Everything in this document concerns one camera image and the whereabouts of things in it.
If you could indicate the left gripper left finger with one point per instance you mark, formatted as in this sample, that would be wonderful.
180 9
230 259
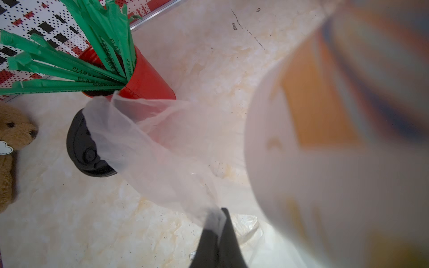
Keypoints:
207 253

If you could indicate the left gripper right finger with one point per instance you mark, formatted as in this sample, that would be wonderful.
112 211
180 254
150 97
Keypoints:
229 250

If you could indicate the spare clear plastic bags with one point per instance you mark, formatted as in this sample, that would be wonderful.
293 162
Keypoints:
189 158

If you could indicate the left black lid red cup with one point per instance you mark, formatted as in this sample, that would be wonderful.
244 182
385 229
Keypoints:
82 150

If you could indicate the red straw holder cup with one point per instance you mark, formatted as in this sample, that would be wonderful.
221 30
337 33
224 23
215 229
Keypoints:
145 82

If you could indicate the brown teddy bear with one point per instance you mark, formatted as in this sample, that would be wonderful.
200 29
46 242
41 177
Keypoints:
17 132

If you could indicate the green straws bundle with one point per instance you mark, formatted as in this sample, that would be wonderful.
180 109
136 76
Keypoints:
106 28

